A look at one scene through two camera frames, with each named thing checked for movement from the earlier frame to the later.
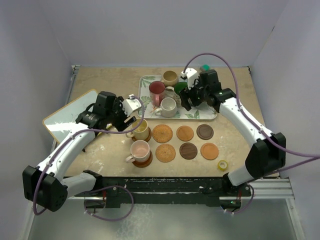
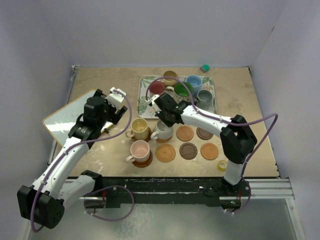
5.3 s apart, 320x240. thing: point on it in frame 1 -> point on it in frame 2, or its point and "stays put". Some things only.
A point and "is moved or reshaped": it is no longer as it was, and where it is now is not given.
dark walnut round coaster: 188,150 stays put
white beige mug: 168,108 is moved or reshaped
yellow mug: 141,132 stays put
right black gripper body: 197,94 -> 163,116
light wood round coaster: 185,133 stays put
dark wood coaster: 205,131 stays put
